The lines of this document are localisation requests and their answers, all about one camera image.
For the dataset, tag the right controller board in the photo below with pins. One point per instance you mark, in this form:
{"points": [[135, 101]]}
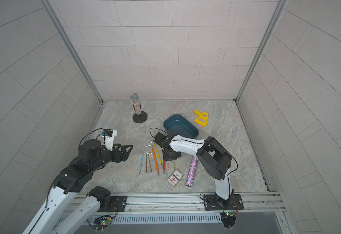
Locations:
{"points": [[228, 219]]}

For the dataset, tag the teal storage box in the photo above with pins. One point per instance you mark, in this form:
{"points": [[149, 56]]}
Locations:
{"points": [[179, 125]]}

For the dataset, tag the blue hex key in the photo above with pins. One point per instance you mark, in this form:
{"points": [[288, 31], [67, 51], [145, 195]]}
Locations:
{"points": [[141, 163]]}

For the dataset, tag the yellow plastic triangle stand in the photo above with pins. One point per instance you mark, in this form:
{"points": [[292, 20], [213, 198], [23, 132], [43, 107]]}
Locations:
{"points": [[202, 118]]}

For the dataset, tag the left controller board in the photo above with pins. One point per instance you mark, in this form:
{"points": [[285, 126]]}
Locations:
{"points": [[102, 222]]}

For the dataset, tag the yellow hex key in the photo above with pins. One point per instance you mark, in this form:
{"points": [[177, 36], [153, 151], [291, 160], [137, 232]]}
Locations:
{"points": [[156, 151]]}

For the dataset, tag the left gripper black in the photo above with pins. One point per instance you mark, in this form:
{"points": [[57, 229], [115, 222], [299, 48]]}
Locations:
{"points": [[119, 158]]}

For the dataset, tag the purple glitter microphone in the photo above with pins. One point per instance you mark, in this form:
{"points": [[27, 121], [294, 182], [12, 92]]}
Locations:
{"points": [[192, 171]]}

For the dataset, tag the microphone on black stand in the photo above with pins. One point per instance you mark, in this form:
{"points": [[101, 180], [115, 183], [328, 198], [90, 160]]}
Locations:
{"points": [[139, 116]]}

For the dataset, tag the orange hex key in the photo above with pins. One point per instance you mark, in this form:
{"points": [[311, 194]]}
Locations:
{"points": [[154, 156]]}

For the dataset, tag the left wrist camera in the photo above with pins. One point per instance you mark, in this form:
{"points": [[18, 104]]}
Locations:
{"points": [[108, 138]]}

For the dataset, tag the controller board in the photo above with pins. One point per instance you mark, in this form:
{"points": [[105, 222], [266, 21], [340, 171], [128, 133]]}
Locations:
{"points": [[228, 219], [102, 222]]}

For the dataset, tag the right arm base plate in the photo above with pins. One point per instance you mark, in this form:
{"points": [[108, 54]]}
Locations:
{"points": [[215, 203]]}

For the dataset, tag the small card packet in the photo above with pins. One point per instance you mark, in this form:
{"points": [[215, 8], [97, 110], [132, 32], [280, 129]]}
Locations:
{"points": [[175, 177]]}

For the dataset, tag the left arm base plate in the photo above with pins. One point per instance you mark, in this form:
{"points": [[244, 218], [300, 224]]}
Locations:
{"points": [[113, 204]]}

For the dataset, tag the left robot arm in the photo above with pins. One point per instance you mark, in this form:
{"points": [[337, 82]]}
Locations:
{"points": [[92, 156]]}

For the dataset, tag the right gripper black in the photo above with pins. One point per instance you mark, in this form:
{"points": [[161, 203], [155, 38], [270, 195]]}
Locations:
{"points": [[169, 153]]}

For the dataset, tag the bare steel hex key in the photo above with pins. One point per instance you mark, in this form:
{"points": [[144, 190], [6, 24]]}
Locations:
{"points": [[146, 164], [148, 161]]}

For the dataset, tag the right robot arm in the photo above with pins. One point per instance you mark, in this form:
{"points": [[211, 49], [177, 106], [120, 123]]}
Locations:
{"points": [[215, 159]]}

